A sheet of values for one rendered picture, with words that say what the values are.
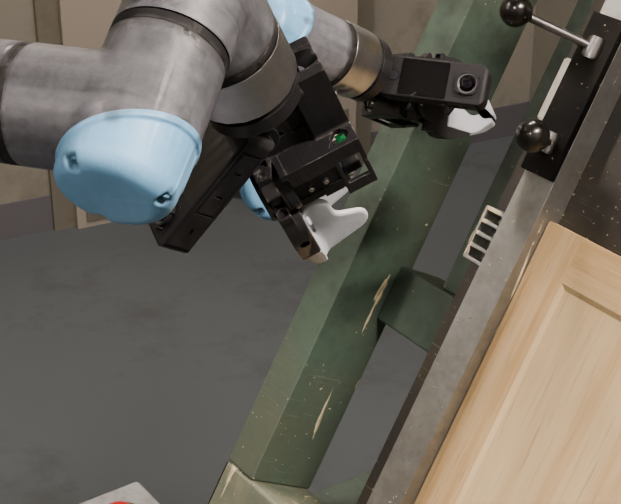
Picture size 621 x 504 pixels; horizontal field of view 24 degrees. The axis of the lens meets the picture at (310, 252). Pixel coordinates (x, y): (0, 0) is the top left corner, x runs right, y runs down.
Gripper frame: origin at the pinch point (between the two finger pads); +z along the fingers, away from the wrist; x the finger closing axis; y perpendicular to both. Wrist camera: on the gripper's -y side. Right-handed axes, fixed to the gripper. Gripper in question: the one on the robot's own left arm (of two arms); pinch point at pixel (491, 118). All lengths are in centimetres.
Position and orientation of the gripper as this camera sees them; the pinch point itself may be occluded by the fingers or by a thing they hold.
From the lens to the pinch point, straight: 169.6
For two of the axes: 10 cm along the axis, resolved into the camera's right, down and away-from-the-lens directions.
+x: -1.9, 9.7, -1.2
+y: -6.8, -0.4, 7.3
